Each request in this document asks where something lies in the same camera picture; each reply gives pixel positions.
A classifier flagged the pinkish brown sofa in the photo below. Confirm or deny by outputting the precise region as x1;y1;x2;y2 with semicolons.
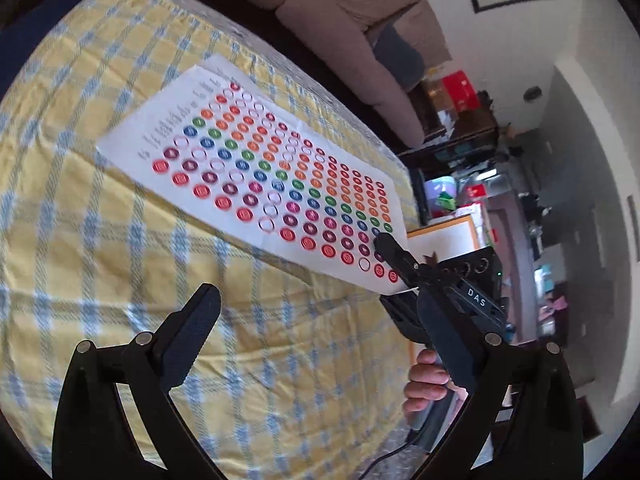
195;0;451;148

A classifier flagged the dark blue stool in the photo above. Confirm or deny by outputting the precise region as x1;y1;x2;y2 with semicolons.
0;0;76;68

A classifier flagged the yellow checked tablecloth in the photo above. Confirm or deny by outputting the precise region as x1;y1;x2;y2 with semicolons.
0;0;426;480

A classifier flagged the black cable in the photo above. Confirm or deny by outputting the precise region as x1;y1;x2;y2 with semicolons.
360;440;426;480

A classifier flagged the red box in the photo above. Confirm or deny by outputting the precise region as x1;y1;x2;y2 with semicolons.
442;71;478;111

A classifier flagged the dark wooden cabinet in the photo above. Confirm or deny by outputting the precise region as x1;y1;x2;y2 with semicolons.
397;110;501;161

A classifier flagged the blue cushion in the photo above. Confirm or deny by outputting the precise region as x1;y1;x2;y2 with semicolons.
374;25;426;92

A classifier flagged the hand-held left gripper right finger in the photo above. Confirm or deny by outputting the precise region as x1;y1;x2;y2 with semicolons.
416;287;585;480

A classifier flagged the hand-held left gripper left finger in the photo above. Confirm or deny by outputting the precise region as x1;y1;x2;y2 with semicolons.
51;282;223;480

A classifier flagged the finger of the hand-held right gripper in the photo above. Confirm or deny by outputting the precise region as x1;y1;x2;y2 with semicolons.
380;292;426;343
374;232;436;288

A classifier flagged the person's right hand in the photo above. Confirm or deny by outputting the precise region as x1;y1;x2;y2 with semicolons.
404;349;458;413

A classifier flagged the orange framed white board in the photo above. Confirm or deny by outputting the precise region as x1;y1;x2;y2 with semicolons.
406;214;483;266

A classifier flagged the colourful round sticker sheet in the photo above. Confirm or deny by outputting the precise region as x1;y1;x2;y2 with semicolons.
96;55;416;297

